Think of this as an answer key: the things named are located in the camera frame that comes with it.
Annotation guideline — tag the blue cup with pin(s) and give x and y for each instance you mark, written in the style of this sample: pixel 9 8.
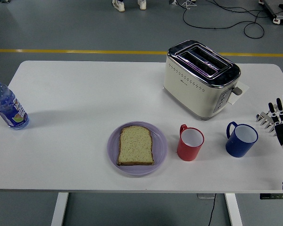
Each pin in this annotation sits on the blue cup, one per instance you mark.
pixel 238 147

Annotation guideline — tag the red cup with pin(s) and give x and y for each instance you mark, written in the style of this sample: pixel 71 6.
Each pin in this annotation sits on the red cup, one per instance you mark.
pixel 187 153

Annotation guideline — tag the bread slice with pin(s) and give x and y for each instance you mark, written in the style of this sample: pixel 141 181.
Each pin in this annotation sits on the bread slice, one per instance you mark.
pixel 135 147

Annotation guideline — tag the metal toast rack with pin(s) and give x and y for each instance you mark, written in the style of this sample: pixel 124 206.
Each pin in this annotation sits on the metal toast rack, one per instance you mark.
pixel 264 120

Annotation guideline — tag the black table control panel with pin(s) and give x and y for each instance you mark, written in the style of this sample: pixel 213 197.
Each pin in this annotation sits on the black table control panel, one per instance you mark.
pixel 271 196

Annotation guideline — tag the white table leg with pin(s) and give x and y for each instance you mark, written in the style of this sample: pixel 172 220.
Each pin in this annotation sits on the white table leg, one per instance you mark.
pixel 234 209
pixel 59 209

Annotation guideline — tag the cream and chrome toaster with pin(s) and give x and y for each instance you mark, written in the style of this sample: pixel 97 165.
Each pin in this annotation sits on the cream and chrome toaster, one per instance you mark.
pixel 191 94

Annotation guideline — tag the grey box under table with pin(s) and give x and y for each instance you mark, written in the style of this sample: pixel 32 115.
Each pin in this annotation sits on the grey box under table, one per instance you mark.
pixel 202 196

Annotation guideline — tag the equipment cart with wheels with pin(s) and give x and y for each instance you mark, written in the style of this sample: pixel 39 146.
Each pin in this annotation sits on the equipment cart with wheels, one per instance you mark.
pixel 281 14

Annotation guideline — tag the purple plate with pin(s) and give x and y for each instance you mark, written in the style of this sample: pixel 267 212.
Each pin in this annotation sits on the purple plate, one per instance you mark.
pixel 160 146

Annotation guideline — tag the person's white shoe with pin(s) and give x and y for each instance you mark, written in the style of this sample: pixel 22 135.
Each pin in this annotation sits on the person's white shoe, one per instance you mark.
pixel 142 4
pixel 118 5

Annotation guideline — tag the blue-capped water bottle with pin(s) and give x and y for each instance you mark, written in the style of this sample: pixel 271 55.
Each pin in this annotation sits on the blue-capped water bottle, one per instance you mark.
pixel 7 106

